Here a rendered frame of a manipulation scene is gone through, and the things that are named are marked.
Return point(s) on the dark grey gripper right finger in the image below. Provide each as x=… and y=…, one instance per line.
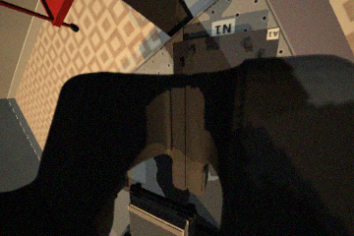
x=279, y=133

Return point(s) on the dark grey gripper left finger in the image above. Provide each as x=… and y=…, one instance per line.
x=104, y=124

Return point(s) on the white label with black text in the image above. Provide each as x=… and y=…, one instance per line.
x=223, y=27

